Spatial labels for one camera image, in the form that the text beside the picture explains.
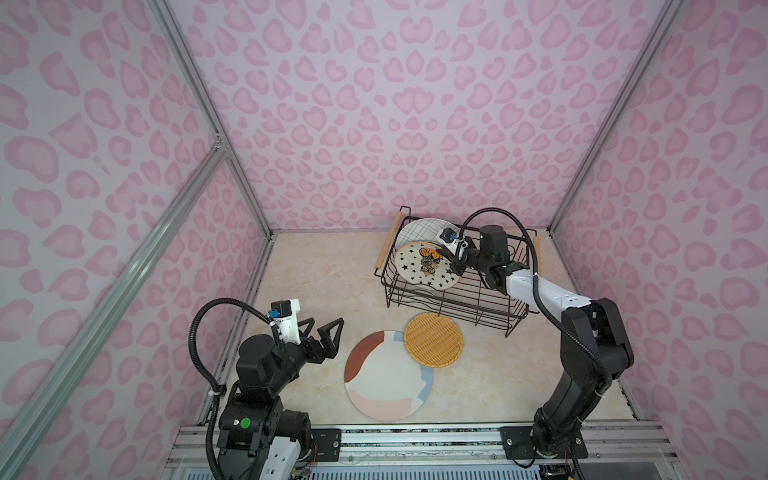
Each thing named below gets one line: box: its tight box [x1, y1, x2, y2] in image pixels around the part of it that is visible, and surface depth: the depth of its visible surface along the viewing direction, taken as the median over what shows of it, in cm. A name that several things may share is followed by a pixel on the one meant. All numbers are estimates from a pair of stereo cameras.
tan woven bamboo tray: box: [404, 312, 463, 368], surface depth 92 cm
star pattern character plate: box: [395, 241, 461, 290], surface depth 99 cm
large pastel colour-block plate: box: [344, 330, 434, 422], surface depth 86 cm
